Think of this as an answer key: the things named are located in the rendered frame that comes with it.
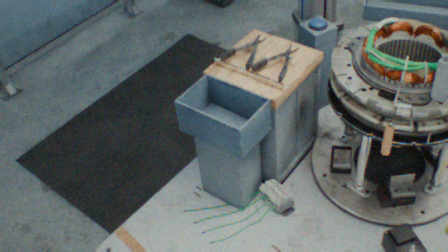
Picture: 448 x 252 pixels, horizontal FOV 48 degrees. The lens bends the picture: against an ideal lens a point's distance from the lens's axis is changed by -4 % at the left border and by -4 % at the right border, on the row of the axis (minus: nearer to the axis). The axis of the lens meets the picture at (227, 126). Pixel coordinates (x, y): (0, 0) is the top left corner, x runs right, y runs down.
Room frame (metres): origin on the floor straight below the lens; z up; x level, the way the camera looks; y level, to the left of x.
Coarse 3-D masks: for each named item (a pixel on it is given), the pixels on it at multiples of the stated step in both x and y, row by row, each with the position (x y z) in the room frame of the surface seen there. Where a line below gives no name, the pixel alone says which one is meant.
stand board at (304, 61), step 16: (256, 32) 1.05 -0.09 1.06; (272, 48) 0.98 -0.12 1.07; (304, 48) 0.97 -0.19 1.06; (240, 64) 0.93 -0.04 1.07; (272, 64) 0.92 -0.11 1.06; (304, 64) 0.91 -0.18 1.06; (240, 80) 0.88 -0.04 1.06; (256, 80) 0.87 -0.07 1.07; (288, 80) 0.86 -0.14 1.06; (272, 96) 0.81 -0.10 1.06
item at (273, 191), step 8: (264, 184) 0.79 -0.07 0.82; (272, 184) 0.79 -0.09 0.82; (280, 184) 0.79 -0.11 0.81; (264, 192) 0.77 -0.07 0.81; (272, 192) 0.77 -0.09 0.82; (280, 192) 0.76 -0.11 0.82; (288, 192) 0.76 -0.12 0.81; (272, 200) 0.74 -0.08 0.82; (280, 200) 0.74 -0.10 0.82; (288, 200) 0.74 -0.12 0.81; (280, 208) 0.73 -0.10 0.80; (288, 208) 0.74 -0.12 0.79
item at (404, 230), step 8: (408, 224) 0.62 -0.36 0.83; (384, 232) 0.61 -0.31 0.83; (392, 232) 0.60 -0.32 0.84; (400, 232) 0.60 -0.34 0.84; (408, 232) 0.60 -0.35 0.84; (384, 240) 0.61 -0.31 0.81; (392, 240) 0.59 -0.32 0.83; (400, 240) 0.58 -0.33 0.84; (408, 240) 0.58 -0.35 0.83; (416, 240) 0.58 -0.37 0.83; (384, 248) 0.60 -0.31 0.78; (392, 248) 0.57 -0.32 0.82; (400, 248) 0.57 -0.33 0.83; (408, 248) 0.57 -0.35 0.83; (416, 248) 0.56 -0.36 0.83; (424, 248) 0.56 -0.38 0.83
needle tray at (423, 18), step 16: (368, 0) 1.22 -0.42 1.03; (384, 0) 1.21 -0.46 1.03; (400, 0) 1.19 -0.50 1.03; (416, 0) 1.18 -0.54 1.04; (432, 0) 1.16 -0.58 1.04; (368, 16) 1.13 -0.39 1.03; (384, 16) 1.11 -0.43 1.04; (400, 16) 1.09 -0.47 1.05; (416, 16) 1.08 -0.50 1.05; (432, 16) 1.06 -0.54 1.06
